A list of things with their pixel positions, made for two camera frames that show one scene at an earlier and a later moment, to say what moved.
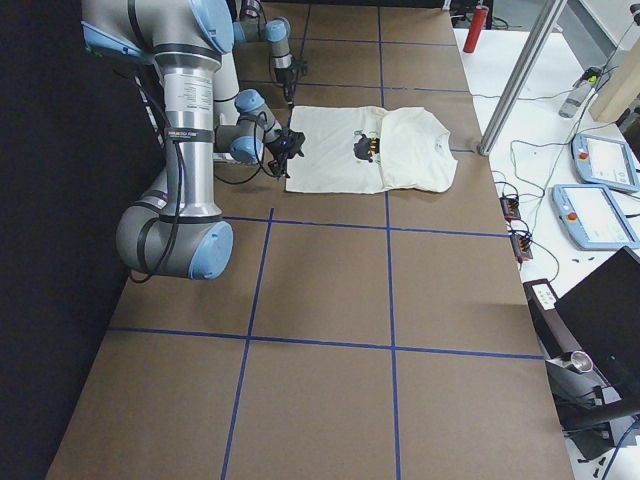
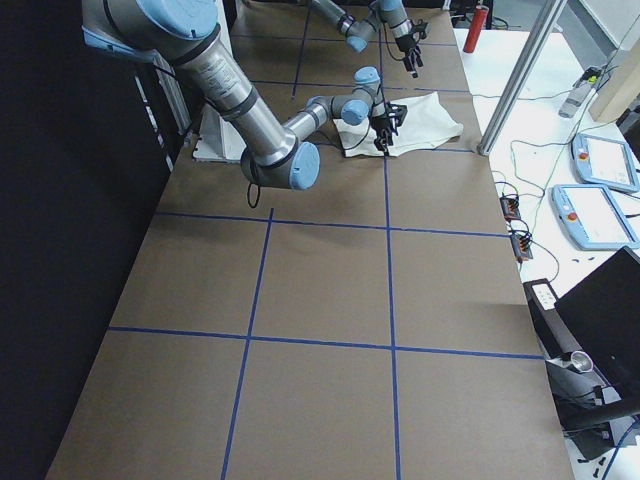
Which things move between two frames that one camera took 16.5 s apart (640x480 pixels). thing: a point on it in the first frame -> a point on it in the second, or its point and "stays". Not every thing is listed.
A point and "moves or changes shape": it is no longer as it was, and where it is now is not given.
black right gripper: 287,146 -> 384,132
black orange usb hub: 510,207 stays
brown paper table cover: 351,335 stays
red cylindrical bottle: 476,28 stays
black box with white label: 553,335 stays
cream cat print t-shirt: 360,150 moves or changes shape
